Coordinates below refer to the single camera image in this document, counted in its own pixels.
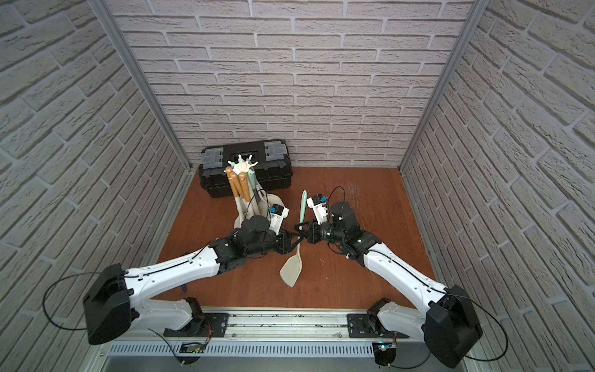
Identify cream spatula green handle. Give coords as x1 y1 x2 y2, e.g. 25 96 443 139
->
280 190 307 288

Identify cream utensil rack stand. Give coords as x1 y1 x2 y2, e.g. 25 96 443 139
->
225 154 284 228

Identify cream spatula wooden handle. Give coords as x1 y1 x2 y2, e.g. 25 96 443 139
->
225 167 243 221

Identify grey spatula green handle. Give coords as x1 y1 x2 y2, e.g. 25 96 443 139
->
248 170 268 215

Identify cream slotted turner wooden handle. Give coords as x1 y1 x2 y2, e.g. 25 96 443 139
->
237 172 253 219

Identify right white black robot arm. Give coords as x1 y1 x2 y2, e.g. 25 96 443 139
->
295 195 483 368

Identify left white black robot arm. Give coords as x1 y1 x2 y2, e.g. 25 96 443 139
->
82 216 302 345

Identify black plastic toolbox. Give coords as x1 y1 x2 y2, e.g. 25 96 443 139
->
198 139 293 198

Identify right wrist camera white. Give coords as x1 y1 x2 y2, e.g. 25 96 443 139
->
307 194 328 225

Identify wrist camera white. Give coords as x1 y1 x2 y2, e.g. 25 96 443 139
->
307 194 328 225
269 204 289 235

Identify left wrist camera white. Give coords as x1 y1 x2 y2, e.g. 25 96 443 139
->
269 204 289 235

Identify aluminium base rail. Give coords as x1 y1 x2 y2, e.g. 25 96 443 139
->
107 303 447 360

